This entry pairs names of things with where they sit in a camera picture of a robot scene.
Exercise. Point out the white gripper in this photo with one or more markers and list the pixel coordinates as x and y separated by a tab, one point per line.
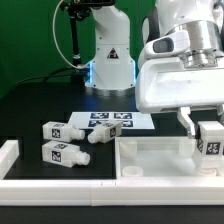
164	84

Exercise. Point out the white square table top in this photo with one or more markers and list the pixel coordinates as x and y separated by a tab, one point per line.
144	157

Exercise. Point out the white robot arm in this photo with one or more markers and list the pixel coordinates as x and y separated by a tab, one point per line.
114	67

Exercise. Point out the white U-shaped fence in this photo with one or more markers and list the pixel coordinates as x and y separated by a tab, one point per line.
199	190

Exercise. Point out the white tag sheet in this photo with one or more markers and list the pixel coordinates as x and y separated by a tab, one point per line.
129	120

